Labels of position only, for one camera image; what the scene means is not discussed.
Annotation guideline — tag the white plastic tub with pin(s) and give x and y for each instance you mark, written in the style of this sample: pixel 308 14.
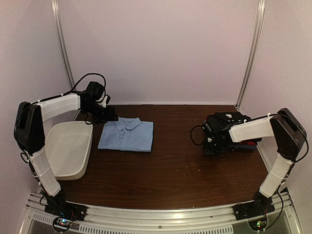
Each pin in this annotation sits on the white plastic tub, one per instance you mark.
pixel 68 147

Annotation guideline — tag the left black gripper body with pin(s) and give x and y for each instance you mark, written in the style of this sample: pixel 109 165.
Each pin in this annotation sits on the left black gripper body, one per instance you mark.
pixel 98 114

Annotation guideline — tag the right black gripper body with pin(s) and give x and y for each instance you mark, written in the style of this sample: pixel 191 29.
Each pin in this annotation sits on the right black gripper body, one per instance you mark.
pixel 214 148

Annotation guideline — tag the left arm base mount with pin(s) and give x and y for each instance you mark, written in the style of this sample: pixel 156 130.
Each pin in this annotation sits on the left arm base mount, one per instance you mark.
pixel 60 207

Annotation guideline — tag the right aluminium frame post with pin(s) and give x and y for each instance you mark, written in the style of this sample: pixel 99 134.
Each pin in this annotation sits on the right aluminium frame post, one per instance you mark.
pixel 260 14

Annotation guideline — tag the left aluminium frame post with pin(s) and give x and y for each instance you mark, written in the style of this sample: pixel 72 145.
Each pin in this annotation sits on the left aluminium frame post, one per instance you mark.
pixel 61 42

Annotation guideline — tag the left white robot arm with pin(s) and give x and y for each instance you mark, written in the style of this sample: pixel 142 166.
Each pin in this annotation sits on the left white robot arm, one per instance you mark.
pixel 29 130

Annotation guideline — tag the aluminium frame post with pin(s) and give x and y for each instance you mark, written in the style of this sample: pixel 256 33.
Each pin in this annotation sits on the aluminium frame post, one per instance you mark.
pixel 260 14
pixel 61 42

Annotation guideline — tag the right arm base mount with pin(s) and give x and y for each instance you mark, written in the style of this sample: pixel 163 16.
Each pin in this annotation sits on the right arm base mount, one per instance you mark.
pixel 259 206

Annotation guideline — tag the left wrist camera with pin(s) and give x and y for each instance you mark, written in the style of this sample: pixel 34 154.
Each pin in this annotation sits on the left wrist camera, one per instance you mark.
pixel 104 100

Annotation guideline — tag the folded blue checked shirt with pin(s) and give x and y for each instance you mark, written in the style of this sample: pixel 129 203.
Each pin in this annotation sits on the folded blue checked shirt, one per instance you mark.
pixel 242 147

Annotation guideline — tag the left circuit board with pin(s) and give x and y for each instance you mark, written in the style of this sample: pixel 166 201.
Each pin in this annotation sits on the left circuit board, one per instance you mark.
pixel 61 224

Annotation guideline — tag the circuit board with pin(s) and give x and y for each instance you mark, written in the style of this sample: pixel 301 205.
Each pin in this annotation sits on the circuit board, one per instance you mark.
pixel 61 224
pixel 258 224

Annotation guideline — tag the right circuit board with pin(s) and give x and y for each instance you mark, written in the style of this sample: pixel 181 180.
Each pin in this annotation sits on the right circuit board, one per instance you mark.
pixel 258 224

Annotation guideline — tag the folded black shirt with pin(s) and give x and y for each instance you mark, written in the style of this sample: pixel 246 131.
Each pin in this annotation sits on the folded black shirt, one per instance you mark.
pixel 239 119

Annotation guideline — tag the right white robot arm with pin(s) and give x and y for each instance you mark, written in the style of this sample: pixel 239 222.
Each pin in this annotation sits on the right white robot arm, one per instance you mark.
pixel 287 134

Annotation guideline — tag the light blue long sleeve shirt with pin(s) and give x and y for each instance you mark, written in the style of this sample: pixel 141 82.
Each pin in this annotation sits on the light blue long sleeve shirt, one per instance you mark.
pixel 127 134

